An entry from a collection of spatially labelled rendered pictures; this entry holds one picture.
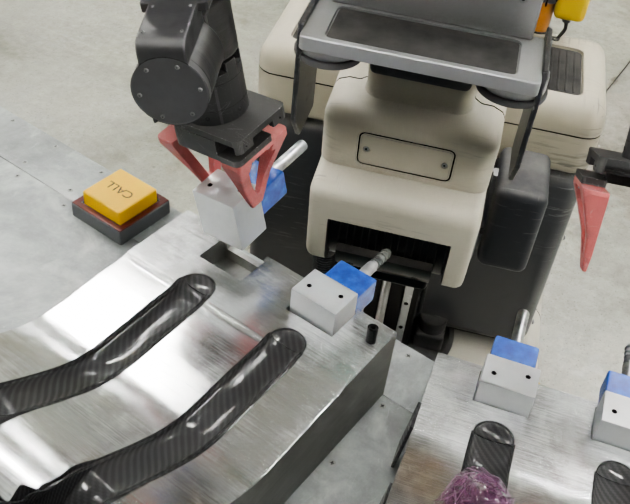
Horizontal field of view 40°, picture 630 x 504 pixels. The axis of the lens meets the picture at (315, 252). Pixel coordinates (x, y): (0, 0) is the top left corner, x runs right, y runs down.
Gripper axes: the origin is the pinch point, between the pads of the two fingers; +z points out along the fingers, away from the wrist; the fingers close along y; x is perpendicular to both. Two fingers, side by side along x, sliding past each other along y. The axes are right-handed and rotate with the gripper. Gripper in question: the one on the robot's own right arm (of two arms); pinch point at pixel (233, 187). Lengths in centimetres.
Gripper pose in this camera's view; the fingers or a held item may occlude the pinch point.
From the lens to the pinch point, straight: 80.8
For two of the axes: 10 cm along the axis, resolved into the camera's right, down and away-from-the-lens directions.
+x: 5.9, -6.1, 5.3
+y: 8.0, 3.6, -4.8
